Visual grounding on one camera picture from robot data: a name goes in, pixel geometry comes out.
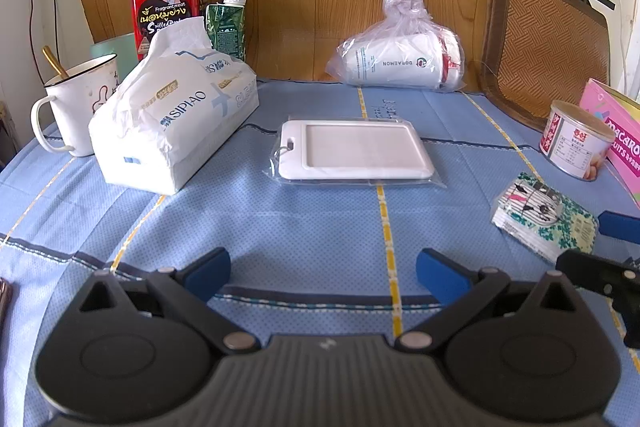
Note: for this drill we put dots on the woven brown mat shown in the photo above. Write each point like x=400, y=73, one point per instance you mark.
x=540, y=47

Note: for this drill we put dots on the green drink carton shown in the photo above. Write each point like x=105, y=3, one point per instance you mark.
x=227, y=27

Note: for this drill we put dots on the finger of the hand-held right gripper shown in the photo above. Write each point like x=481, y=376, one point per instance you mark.
x=620, y=224
x=590, y=269

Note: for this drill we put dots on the teal container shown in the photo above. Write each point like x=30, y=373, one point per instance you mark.
x=120, y=47

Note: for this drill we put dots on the labelled food can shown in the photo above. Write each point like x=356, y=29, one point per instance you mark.
x=575, y=147

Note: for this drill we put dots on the gold spoon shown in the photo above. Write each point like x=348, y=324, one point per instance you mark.
x=52, y=59

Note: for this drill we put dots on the green floral packet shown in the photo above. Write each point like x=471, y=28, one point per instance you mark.
x=565, y=232

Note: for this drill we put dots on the pink cardboard box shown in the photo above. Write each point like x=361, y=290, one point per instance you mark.
x=625, y=142

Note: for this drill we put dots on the white card holder in sleeve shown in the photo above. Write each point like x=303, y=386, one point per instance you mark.
x=350, y=152

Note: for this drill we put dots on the white tissue pack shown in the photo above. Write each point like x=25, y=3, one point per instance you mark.
x=165, y=117

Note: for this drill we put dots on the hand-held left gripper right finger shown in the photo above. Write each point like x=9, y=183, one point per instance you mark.
x=440, y=274

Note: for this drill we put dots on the brown object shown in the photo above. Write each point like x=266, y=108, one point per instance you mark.
x=4, y=304

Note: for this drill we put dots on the white cups in plastic bag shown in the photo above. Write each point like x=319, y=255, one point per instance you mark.
x=395, y=62

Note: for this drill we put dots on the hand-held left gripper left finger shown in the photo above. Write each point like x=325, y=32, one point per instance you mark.
x=207, y=272

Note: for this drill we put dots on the white enamel mug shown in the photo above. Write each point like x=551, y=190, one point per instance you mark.
x=75, y=107

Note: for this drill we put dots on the blue tablecloth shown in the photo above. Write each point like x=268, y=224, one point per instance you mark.
x=325, y=227

